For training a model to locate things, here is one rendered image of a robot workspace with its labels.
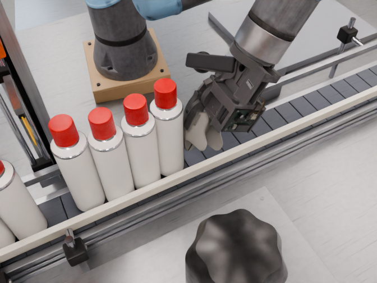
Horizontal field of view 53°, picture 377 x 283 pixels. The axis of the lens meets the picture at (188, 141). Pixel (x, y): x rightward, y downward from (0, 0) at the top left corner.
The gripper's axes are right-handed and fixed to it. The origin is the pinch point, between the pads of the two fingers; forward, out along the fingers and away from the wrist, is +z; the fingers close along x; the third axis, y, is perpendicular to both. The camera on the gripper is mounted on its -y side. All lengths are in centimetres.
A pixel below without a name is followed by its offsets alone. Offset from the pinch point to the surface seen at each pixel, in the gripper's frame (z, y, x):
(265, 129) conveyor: -3.8, 0.8, 17.6
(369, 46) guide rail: -24.6, -2.8, 37.5
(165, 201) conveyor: 8.7, 6.0, -3.9
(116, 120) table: 12.7, -20.2, -1.3
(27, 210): 11.3, 2.7, -25.9
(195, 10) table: -5, -50, 30
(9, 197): 7.2, 3.1, -29.1
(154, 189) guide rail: 6.4, 4.9, -6.8
